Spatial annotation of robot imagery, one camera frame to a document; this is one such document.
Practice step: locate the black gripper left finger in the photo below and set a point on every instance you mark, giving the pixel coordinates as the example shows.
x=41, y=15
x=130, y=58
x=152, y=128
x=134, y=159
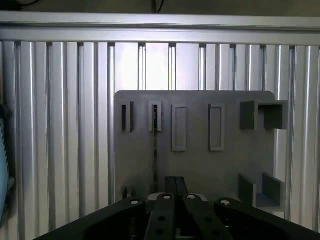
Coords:
x=160, y=217

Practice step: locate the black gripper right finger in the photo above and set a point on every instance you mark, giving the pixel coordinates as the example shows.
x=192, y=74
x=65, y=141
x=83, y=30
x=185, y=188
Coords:
x=200, y=220

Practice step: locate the grey parts rack plate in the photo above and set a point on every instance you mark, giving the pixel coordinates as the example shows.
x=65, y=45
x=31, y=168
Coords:
x=200, y=165

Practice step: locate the teal-grey object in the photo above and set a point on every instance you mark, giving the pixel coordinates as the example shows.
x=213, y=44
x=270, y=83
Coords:
x=3, y=160

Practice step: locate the silver aluminium frame rail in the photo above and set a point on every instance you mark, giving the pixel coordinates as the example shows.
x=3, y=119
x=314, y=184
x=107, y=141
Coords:
x=160, y=28

